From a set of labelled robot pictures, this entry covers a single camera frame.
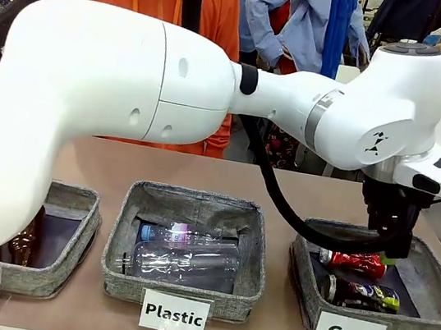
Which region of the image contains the crushed red can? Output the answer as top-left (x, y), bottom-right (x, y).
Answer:
top-left (317, 245), bottom-right (389, 282)

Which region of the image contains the small pink-labelled plastic bottle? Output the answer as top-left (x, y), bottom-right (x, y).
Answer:
top-left (137, 216), bottom-right (246, 257)

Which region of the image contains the person's left forearm orange sleeve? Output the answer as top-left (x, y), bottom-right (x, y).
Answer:
top-left (200, 111), bottom-right (234, 161)

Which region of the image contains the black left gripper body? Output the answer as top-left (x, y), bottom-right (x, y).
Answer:
top-left (354, 177), bottom-right (437, 247)

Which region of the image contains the blue scarf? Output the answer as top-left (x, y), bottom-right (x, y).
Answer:
top-left (319, 0), bottom-right (357, 81)

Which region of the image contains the grey fabric basket Bottle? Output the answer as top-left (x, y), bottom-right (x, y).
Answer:
top-left (0, 172), bottom-right (108, 306)

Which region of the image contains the dark navy jacket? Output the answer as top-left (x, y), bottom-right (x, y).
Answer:
top-left (365, 0), bottom-right (441, 54)

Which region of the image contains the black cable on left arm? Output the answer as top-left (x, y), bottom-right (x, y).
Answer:
top-left (222, 112), bottom-right (407, 256)

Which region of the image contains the crushed dark can green print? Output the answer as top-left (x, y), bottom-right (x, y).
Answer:
top-left (318, 273), bottom-right (403, 316)

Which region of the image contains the red floral black skirt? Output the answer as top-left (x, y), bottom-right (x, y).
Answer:
top-left (262, 121), bottom-right (307, 172)

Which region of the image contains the person in orange hoodie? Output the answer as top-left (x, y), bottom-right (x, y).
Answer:
top-left (42, 0), bottom-right (251, 161)

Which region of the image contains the grey fabric basket Can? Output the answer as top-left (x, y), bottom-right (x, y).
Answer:
top-left (278, 213), bottom-right (441, 330)

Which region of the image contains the large clear plastic bottle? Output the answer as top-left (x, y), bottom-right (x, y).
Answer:
top-left (119, 236), bottom-right (242, 293)

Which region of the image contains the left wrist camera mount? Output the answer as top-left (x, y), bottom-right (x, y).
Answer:
top-left (389, 142), bottom-right (441, 206)

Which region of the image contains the person in blue shirt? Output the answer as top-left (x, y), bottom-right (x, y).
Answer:
top-left (236, 0), bottom-right (379, 87)

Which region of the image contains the white label sign Plastic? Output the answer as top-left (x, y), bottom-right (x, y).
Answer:
top-left (137, 287), bottom-right (214, 330)

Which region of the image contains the grey fabric basket Plastic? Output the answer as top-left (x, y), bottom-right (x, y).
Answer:
top-left (94, 176), bottom-right (278, 326)

